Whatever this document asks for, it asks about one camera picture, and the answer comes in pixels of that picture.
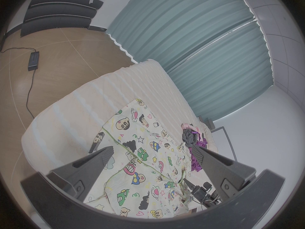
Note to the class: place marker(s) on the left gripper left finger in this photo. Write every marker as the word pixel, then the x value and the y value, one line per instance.
pixel 76 178

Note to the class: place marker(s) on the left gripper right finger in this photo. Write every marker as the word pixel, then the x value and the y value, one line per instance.
pixel 215 173

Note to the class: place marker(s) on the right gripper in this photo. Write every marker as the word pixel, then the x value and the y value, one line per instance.
pixel 200 193

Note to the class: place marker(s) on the white printed pyjama trousers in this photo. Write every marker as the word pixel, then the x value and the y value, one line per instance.
pixel 143 151

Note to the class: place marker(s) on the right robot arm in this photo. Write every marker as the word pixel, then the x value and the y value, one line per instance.
pixel 213 199

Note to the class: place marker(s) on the pile of clothes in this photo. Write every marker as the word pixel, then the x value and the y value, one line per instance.
pixel 190 137

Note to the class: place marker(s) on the bed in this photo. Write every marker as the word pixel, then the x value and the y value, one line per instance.
pixel 71 108

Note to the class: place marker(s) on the grey bedside table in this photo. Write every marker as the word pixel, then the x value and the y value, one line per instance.
pixel 209 122

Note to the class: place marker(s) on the black power adapter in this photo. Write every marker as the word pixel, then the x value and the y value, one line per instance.
pixel 33 61

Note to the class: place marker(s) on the black chest of drawers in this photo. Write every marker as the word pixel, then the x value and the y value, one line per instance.
pixel 59 8

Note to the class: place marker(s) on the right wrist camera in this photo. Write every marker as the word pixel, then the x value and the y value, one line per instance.
pixel 207 187

